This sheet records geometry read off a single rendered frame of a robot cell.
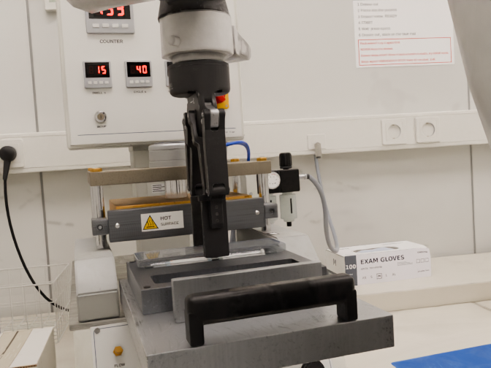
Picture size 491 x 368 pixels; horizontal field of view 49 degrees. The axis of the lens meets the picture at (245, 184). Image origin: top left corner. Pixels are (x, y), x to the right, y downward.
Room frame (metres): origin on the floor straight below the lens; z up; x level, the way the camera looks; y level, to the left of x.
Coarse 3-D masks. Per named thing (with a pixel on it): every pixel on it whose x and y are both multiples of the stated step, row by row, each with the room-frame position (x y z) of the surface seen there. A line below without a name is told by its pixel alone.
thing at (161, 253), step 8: (248, 240) 0.71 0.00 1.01; (256, 240) 0.71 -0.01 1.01; (264, 240) 0.71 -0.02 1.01; (272, 240) 0.70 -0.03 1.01; (176, 248) 0.69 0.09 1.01; (184, 248) 0.68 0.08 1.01; (192, 248) 0.68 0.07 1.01; (200, 248) 0.67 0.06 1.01; (232, 248) 0.66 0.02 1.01; (136, 256) 0.64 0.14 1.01; (144, 256) 0.64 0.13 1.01; (152, 256) 0.64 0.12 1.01; (160, 256) 0.63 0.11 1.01; (168, 256) 0.63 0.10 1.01
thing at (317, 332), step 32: (128, 288) 0.64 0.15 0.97; (192, 288) 0.50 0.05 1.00; (224, 288) 0.50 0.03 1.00; (128, 320) 0.58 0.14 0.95; (160, 320) 0.50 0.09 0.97; (256, 320) 0.49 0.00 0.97; (288, 320) 0.48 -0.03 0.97; (320, 320) 0.47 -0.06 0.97; (384, 320) 0.47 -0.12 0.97; (160, 352) 0.42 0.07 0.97; (192, 352) 0.42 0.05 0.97; (224, 352) 0.43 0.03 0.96; (256, 352) 0.44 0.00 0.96; (288, 352) 0.45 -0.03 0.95; (320, 352) 0.46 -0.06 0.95; (352, 352) 0.46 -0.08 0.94
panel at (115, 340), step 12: (108, 324) 0.65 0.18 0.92; (120, 324) 0.66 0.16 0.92; (96, 336) 0.64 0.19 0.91; (108, 336) 0.65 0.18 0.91; (120, 336) 0.65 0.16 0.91; (96, 348) 0.64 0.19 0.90; (108, 348) 0.64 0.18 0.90; (120, 348) 0.63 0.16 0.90; (132, 348) 0.65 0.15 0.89; (96, 360) 0.63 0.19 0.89; (108, 360) 0.63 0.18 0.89; (120, 360) 0.64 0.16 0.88; (132, 360) 0.64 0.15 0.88; (324, 360) 0.70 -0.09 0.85
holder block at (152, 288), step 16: (256, 256) 0.66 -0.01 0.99; (272, 256) 0.65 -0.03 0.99; (288, 256) 0.65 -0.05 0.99; (128, 272) 0.66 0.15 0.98; (144, 272) 0.61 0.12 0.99; (160, 272) 0.60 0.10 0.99; (176, 272) 0.60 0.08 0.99; (192, 272) 0.60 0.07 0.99; (208, 272) 0.61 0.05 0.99; (144, 288) 0.53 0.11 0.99; (160, 288) 0.53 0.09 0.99; (144, 304) 0.52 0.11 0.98; (160, 304) 0.53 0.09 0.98
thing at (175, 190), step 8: (168, 184) 0.86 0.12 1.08; (176, 184) 0.86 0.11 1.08; (184, 184) 0.87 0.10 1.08; (168, 192) 0.87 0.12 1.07; (176, 192) 0.86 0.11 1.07; (184, 192) 0.87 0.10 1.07; (232, 192) 0.92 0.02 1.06; (112, 200) 0.90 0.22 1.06; (120, 200) 0.89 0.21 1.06; (128, 200) 0.88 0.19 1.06; (136, 200) 0.87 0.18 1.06; (144, 200) 0.86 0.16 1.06; (152, 200) 0.85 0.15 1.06; (160, 200) 0.83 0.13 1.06; (168, 200) 0.82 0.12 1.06; (176, 200) 0.81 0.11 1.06; (184, 200) 0.80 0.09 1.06; (112, 208) 0.85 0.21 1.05; (120, 208) 0.77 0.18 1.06
